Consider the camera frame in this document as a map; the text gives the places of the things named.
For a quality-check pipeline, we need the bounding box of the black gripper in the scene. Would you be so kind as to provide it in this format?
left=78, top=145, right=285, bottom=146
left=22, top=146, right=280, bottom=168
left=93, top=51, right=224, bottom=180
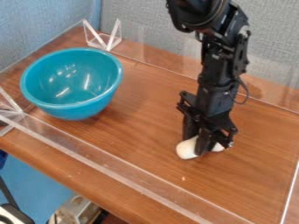
left=177, top=81, right=240, bottom=157

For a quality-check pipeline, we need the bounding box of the white brown toy mushroom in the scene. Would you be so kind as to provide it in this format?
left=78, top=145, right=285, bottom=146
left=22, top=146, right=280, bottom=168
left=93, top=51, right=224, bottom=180
left=175, top=136, right=228, bottom=160

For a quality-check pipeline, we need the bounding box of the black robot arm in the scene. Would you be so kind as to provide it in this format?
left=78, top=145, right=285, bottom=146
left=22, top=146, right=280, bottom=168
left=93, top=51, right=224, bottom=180
left=166, top=0, right=252, bottom=159

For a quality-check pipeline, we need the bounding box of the blue bowl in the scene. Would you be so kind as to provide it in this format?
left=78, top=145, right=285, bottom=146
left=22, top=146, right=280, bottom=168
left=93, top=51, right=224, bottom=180
left=21, top=47, right=125, bottom=121

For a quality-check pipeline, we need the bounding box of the front clear acrylic barrier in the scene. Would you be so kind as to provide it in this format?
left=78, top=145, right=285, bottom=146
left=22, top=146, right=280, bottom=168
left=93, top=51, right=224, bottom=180
left=0, top=87, right=254, bottom=224

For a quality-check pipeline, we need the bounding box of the clear acrylic barrier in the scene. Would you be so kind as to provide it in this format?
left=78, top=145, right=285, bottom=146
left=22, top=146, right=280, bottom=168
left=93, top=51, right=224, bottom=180
left=281, top=168, right=299, bottom=224
left=0, top=87, right=254, bottom=224
left=111, top=20, right=299, bottom=114

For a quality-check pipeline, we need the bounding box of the back clear acrylic barrier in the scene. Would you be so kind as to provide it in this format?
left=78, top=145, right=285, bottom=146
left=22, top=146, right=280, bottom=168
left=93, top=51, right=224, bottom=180
left=111, top=20, right=299, bottom=114

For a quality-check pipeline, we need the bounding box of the right clear acrylic barrier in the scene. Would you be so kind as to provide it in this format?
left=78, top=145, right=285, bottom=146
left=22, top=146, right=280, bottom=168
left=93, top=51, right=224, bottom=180
left=281, top=168, right=299, bottom=224

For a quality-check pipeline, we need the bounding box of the black chair part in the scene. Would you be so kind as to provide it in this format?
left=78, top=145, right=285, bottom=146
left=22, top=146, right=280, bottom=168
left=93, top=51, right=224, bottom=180
left=0, top=176, right=35, bottom=224

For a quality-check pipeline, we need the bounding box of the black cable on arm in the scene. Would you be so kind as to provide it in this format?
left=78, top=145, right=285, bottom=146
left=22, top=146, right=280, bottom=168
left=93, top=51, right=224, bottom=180
left=232, top=78, right=250, bottom=105

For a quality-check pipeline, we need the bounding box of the clear acrylic corner bracket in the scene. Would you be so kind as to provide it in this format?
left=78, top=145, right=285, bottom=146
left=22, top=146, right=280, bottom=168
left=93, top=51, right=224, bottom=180
left=82, top=19, right=123, bottom=52

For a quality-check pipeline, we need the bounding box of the grey metal bracket under table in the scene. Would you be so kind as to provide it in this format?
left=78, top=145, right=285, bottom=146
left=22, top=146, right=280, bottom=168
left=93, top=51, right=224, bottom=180
left=47, top=195, right=103, bottom=224

